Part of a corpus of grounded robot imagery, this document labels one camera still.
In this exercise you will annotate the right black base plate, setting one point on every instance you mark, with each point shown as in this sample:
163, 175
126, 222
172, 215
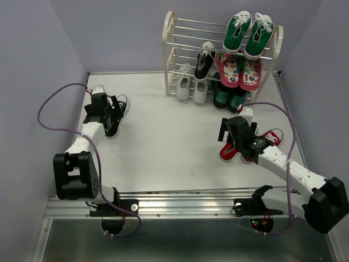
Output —
253, 207

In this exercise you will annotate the right pink patterned slipper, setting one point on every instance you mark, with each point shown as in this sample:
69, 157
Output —
250, 74

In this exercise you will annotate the left pink patterned slipper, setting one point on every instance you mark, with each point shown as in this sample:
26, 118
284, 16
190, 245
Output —
229, 67

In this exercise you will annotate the green canvas sneaker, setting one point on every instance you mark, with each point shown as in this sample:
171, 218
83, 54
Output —
237, 27
261, 33

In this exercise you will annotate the left green canvas sneaker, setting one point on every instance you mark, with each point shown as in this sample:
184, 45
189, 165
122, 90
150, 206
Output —
237, 27

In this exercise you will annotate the left dark green shoe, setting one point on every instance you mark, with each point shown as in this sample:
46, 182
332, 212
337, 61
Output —
221, 93

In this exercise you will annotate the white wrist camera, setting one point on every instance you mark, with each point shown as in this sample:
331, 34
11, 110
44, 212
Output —
247, 113
97, 90

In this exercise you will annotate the red canvas sneaker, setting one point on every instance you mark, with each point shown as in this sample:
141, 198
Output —
275, 135
228, 151

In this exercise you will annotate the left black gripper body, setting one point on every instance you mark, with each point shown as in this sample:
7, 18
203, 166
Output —
88, 107

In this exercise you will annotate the black canvas sneaker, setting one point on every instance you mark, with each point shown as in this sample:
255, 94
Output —
114, 122
205, 59

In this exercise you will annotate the cream metal shoe shelf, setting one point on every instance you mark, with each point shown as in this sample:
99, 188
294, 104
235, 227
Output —
182, 39

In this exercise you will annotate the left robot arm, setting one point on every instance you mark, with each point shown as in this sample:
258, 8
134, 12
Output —
76, 171

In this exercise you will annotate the right green canvas sneaker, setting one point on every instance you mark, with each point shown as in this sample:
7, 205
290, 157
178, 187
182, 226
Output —
261, 33

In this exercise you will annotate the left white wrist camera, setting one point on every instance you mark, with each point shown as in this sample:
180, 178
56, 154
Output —
97, 90

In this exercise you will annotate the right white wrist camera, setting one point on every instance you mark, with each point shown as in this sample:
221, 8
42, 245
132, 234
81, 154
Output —
247, 113

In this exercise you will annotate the white sneaker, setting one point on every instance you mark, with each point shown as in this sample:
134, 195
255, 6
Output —
201, 91
184, 78

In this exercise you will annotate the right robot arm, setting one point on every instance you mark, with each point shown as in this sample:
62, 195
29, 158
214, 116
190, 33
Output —
322, 202

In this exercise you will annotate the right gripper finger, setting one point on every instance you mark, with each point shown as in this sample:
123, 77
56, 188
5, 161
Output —
222, 130
253, 128

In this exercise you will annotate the dark green shoe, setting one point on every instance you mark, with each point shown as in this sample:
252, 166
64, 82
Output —
221, 93
237, 98

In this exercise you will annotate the right dark green shoe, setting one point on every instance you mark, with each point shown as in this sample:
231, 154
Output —
237, 98

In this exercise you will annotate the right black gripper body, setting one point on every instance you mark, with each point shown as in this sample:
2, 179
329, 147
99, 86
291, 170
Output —
232, 140

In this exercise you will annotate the aluminium mounting rail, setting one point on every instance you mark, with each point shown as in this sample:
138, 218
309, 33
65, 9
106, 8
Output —
172, 205

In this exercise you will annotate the pink patterned slipper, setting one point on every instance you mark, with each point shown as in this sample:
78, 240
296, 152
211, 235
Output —
229, 67
250, 74

